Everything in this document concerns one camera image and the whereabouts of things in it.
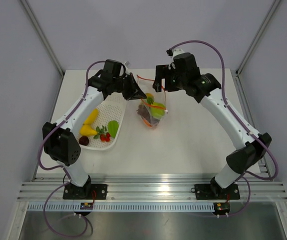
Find purple grape bunch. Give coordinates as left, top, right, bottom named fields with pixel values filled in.
left=137, top=104, right=160, bottom=125

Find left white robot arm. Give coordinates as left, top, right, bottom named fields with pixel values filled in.
left=37, top=59, right=146, bottom=199

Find red strawberry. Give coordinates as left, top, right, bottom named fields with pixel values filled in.
left=99, top=132, right=111, bottom=142

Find left controller board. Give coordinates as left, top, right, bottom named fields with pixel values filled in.
left=80, top=202, right=94, bottom=211

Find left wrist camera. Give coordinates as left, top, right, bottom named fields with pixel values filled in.
left=123, top=61, right=131, bottom=72

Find right controller board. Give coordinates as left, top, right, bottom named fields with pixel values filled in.
left=213, top=202, right=231, bottom=217

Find aluminium front rail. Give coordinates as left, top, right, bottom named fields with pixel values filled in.
left=17, top=173, right=287, bottom=202

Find white slotted cable duct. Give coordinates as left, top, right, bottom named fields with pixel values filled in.
left=27, top=201, right=214, bottom=213

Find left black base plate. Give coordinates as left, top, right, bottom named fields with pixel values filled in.
left=62, top=183, right=108, bottom=200

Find controller board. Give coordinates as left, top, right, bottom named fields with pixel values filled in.
left=80, top=202, right=94, bottom=211
left=213, top=202, right=231, bottom=217

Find aluminium frame post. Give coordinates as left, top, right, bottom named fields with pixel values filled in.
left=18, top=0, right=65, bottom=79
left=235, top=0, right=283, bottom=77

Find yellow pear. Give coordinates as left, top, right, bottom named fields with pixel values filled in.
left=79, top=124, right=98, bottom=137

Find clear zip top bag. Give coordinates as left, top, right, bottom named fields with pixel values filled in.
left=136, top=74, right=168, bottom=129

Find white perforated fruit basket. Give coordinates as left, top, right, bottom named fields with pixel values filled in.
left=80, top=93, right=127, bottom=151

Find right aluminium frame post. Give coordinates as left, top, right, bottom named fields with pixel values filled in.
left=235, top=0, right=283, bottom=77

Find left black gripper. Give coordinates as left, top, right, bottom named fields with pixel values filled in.
left=112, top=72, right=147, bottom=101

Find left aluminium frame post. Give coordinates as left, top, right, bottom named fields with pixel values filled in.
left=18, top=0, right=65, bottom=79

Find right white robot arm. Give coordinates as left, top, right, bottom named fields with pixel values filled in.
left=153, top=52, right=272, bottom=198

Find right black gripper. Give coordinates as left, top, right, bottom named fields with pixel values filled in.
left=152, top=65, right=187, bottom=93

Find right side aluminium rail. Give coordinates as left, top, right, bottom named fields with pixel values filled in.
left=231, top=70, right=275, bottom=178

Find orange green mango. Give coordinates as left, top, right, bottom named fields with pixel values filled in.
left=144, top=92, right=155, bottom=105

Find orange fruit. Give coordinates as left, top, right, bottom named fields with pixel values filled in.
left=142, top=119, right=156, bottom=129

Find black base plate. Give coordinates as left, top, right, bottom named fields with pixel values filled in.
left=62, top=183, right=108, bottom=200
left=191, top=183, right=241, bottom=200

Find dark purple plum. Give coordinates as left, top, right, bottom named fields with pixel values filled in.
left=78, top=136, right=90, bottom=146

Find green apple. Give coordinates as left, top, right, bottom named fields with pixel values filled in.
left=150, top=102, right=166, bottom=119

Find aluminium rail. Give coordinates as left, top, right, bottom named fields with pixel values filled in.
left=17, top=173, right=287, bottom=202
left=231, top=70, right=275, bottom=178

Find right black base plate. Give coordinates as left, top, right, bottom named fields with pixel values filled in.
left=191, top=183, right=241, bottom=200

